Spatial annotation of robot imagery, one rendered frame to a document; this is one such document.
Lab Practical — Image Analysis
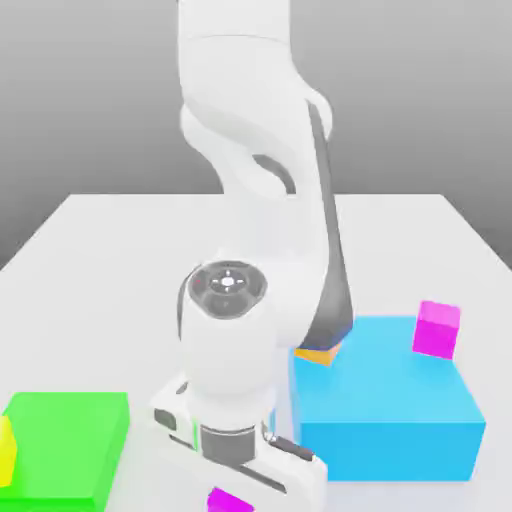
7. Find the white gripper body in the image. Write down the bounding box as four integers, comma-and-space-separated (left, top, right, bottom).
171, 442, 330, 512

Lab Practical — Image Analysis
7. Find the small magenta cube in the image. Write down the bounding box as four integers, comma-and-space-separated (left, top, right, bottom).
206, 486, 256, 512
411, 300, 462, 361

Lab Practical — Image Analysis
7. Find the small orange cube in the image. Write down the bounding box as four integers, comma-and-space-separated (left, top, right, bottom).
294, 338, 344, 368

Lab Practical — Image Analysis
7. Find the small yellow cube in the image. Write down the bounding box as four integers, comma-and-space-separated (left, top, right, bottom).
0, 414, 18, 489

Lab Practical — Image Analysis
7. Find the large blue box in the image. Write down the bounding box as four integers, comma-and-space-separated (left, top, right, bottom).
288, 315, 488, 483

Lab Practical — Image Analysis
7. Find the large green box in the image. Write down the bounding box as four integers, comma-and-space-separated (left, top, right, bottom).
0, 391, 130, 512

